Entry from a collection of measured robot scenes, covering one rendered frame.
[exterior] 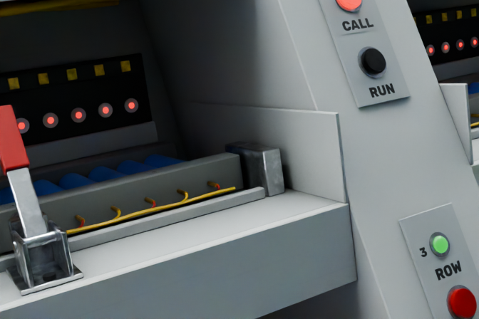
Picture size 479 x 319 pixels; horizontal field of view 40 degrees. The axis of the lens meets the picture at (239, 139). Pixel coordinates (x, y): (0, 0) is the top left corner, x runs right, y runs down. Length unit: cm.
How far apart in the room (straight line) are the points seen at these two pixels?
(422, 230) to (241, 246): 11
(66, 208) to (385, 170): 18
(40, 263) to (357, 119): 19
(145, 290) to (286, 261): 8
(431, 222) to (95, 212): 19
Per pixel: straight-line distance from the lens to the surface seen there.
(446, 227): 39
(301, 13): 39
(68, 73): 49
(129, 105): 50
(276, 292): 35
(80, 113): 49
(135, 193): 38
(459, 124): 42
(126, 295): 31
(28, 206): 32
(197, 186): 40
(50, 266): 33
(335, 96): 38
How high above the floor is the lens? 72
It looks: 10 degrees up
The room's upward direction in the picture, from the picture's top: 18 degrees counter-clockwise
